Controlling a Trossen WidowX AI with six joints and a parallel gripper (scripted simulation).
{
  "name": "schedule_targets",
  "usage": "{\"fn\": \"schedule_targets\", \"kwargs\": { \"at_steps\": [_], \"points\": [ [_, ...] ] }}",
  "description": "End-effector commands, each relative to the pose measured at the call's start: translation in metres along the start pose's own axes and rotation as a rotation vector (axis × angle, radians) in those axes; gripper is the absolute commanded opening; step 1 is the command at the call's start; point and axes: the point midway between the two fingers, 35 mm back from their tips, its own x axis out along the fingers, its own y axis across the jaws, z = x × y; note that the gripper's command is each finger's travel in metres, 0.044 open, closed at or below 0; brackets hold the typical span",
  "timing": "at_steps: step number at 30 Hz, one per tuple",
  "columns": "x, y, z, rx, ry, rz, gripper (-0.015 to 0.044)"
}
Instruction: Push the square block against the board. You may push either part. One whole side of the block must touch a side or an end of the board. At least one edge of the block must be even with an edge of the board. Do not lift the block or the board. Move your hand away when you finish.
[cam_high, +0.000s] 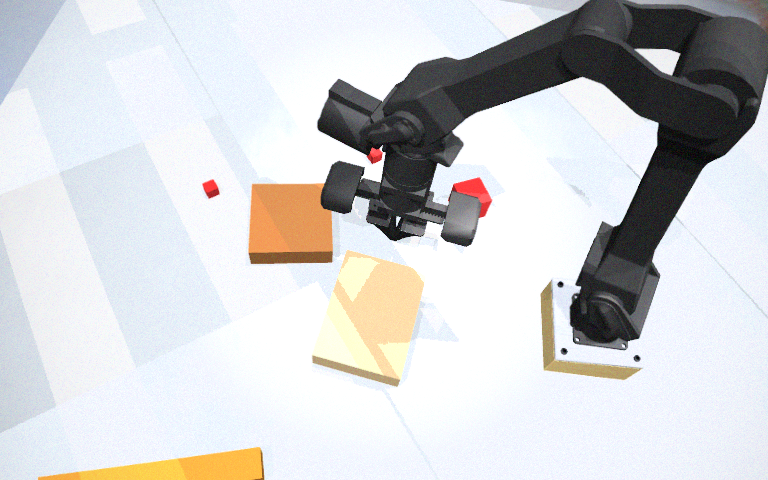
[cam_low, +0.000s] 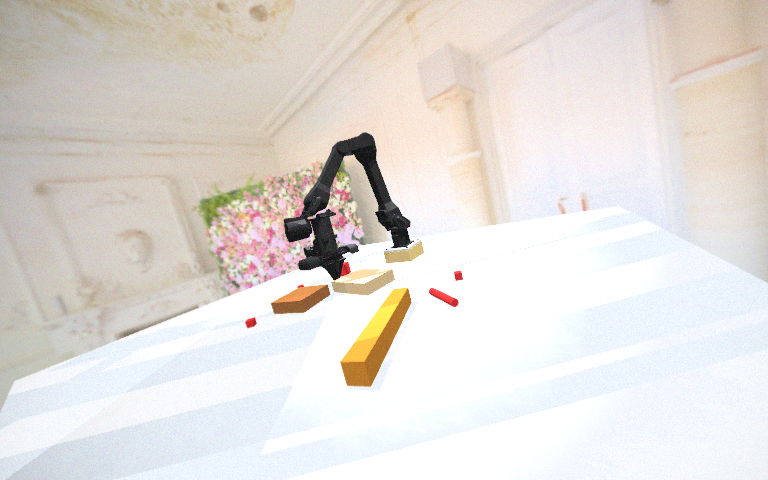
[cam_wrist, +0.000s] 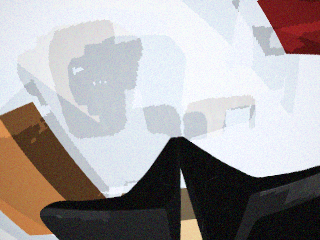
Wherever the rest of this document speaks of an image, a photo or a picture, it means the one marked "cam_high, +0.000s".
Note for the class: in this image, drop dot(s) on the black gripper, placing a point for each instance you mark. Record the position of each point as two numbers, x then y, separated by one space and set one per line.
389 200

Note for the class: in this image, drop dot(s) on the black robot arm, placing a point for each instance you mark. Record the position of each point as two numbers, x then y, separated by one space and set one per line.
702 110

